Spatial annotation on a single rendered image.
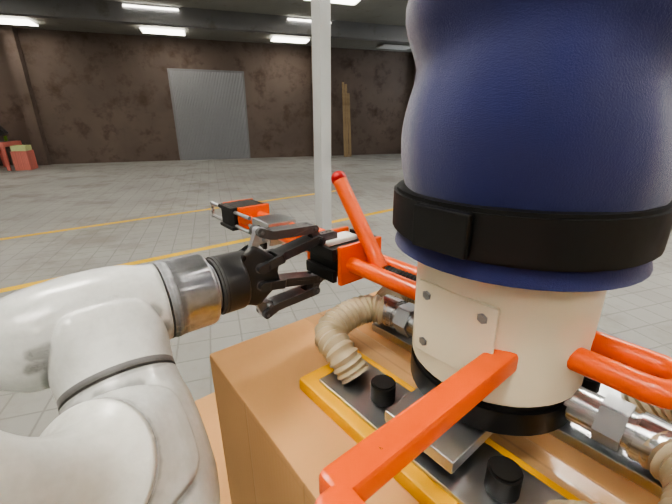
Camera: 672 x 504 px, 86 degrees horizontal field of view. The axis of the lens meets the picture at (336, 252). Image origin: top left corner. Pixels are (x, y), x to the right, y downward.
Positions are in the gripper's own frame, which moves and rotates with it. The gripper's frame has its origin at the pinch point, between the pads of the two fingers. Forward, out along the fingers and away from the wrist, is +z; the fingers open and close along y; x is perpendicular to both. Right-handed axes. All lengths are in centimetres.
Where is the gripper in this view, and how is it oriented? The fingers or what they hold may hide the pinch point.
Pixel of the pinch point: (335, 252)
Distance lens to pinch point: 57.3
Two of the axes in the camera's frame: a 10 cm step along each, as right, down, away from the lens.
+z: 7.7, -2.2, 6.0
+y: 0.0, 9.4, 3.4
